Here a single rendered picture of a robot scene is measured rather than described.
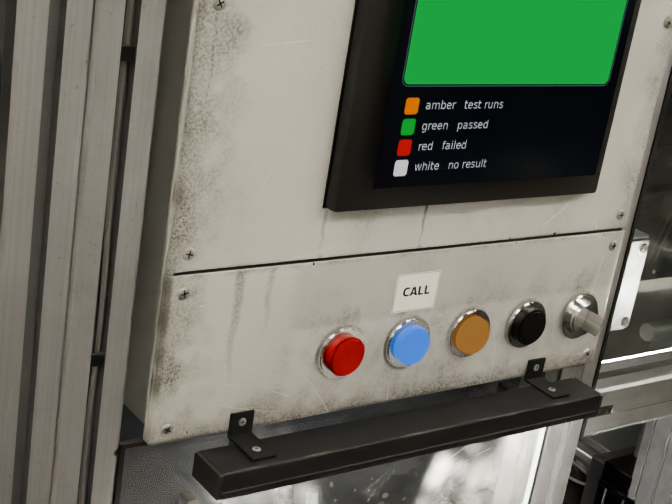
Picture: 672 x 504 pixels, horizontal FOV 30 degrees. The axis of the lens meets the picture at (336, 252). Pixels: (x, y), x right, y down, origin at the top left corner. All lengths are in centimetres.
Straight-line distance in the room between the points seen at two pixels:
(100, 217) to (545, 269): 39
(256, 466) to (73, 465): 12
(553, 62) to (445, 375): 25
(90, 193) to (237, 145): 10
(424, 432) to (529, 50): 28
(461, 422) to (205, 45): 36
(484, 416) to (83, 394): 32
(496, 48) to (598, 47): 10
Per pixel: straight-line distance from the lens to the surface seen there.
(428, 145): 83
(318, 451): 86
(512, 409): 98
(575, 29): 90
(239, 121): 77
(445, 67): 82
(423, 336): 92
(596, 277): 104
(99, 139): 74
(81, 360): 79
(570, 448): 114
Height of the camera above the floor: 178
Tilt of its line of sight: 20 degrees down
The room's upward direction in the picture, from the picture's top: 9 degrees clockwise
